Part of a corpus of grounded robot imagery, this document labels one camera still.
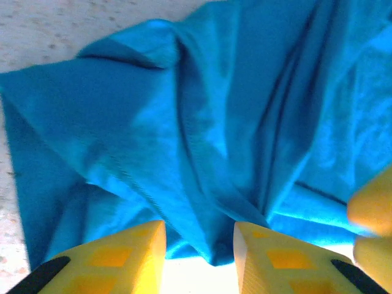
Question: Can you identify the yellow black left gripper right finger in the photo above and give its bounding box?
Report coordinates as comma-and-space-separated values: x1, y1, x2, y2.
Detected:
233, 222, 390, 294

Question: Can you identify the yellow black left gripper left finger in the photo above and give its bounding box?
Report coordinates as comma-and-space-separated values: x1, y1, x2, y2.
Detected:
13, 220, 166, 294

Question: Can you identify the blue t-shirt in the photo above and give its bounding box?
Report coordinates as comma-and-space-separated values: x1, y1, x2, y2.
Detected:
0, 0, 392, 270

